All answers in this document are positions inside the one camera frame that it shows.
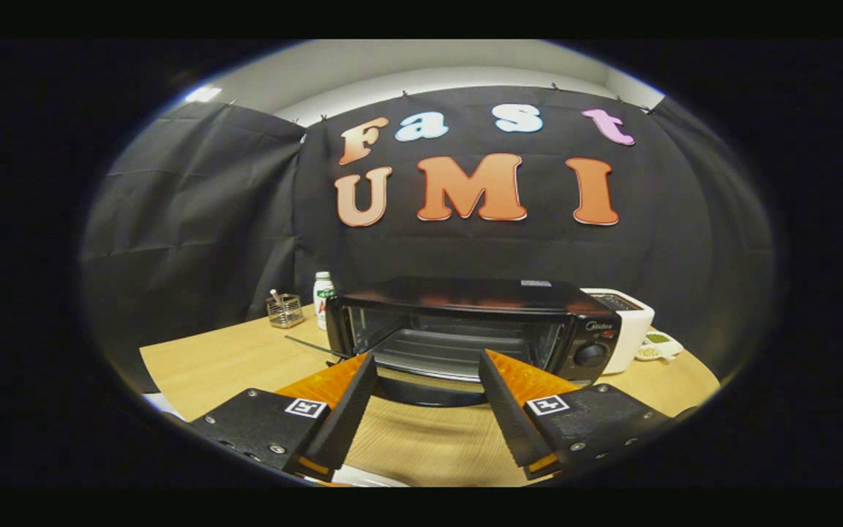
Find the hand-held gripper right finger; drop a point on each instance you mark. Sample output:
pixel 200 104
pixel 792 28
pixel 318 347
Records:
pixel 513 421

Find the white plastic bottle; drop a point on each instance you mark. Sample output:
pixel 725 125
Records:
pixel 323 293

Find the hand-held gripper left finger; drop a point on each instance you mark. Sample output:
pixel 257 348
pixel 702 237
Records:
pixel 345 421

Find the white bread toaster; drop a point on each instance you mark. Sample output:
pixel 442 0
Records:
pixel 634 329

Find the white dish with beans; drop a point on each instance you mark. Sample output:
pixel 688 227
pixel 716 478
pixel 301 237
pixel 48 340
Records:
pixel 659 348

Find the black toaster oven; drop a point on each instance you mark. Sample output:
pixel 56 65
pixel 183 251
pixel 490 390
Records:
pixel 465 296

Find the small ceiling light panel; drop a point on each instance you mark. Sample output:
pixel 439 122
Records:
pixel 203 94

